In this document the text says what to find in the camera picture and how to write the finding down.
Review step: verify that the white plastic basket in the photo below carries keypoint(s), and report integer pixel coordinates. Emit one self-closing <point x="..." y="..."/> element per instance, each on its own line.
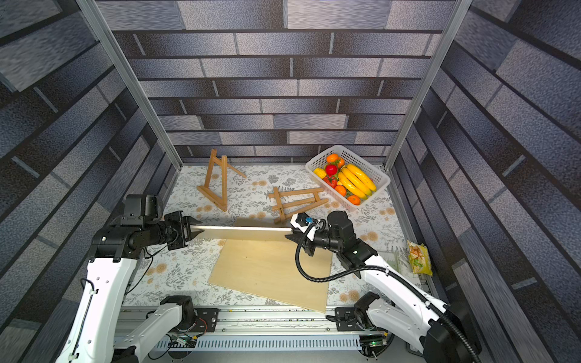
<point x="380" y="179"/>

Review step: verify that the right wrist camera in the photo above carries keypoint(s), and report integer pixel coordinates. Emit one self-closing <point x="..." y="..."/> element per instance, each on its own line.
<point x="302" y="221"/>

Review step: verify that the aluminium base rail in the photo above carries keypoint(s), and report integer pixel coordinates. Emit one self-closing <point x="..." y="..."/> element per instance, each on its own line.
<point x="271" y="328"/>

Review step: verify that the yellow snack packet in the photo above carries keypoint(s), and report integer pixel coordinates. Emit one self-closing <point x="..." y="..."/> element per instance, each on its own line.
<point x="419" y="259"/>

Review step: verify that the yellow lemon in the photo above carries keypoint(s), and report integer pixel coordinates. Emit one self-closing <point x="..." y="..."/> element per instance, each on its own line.
<point x="320" y="173"/>

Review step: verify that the floral table mat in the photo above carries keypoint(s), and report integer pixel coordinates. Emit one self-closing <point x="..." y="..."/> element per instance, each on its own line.
<point x="186" y="271"/>

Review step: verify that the orange fruit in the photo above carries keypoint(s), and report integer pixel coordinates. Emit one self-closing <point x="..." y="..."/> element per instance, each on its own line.
<point x="336" y="160"/>
<point x="355" y="200"/>

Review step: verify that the right aluminium frame post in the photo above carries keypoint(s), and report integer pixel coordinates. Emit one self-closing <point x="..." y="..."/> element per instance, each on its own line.
<point x="448" y="35"/>

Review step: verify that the plywood board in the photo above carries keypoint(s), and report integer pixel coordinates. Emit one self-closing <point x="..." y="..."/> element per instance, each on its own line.
<point x="266" y="269"/>
<point x="243" y="233"/>

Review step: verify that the orange fruit bottom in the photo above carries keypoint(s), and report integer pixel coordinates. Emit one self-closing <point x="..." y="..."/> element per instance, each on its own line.
<point x="355" y="200"/>

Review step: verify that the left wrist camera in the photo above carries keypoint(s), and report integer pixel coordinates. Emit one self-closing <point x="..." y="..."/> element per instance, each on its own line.
<point x="149" y="206"/>

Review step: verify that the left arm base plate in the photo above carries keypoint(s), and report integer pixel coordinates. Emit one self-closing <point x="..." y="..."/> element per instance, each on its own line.
<point x="197" y="321"/>

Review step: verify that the aluminium frame post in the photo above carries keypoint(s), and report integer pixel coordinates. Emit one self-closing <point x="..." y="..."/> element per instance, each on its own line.
<point x="448" y="35"/>
<point x="105" y="36"/>

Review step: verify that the orange fruit top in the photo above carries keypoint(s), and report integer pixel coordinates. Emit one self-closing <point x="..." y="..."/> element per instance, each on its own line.
<point x="336" y="160"/>

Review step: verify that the left aluminium frame post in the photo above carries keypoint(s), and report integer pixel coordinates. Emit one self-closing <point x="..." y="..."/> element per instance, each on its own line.
<point x="105" y="36"/>

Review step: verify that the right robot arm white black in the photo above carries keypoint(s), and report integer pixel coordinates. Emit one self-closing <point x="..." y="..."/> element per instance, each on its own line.
<point x="441" y="332"/>

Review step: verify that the red strawberry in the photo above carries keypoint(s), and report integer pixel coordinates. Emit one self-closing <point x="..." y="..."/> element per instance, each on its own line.
<point x="331" y="181"/>

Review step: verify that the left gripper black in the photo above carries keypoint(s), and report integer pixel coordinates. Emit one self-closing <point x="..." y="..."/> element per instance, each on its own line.
<point x="189" y="220"/>

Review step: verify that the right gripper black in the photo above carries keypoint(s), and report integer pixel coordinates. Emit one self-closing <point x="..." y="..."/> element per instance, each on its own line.
<point x="306" y="238"/>

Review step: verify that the yellow banana bunch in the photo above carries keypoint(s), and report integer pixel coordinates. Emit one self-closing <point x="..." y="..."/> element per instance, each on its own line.
<point x="356" y="181"/>

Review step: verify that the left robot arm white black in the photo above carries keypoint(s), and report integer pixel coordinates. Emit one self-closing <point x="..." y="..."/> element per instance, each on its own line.
<point x="113" y="257"/>

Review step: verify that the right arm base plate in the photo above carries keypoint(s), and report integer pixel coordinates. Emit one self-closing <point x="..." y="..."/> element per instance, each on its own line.
<point x="345" y="319"/>

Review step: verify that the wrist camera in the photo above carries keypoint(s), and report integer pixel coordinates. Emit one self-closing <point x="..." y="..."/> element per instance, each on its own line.
<point x="302" y="221"/>
<point x="149" y="206"/>

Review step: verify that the red apple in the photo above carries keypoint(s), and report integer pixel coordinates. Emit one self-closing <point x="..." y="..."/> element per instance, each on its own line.
<point x="331" y="170"/>

